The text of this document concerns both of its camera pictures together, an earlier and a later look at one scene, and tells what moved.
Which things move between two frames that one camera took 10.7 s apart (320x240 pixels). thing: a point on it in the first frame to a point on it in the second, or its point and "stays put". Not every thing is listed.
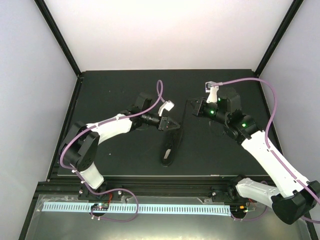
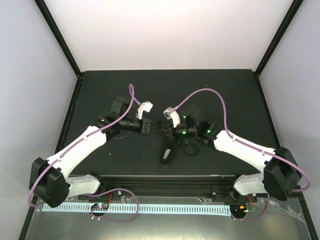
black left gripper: (162, 125) to (145, 128)
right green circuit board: (239, 209) stays put
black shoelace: (185, 110) to (190, 145)
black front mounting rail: (172, 186) stays put
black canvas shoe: (170, 145) stays put
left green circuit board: (100, 206) stays put
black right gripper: (200, 113) to (171, 134)
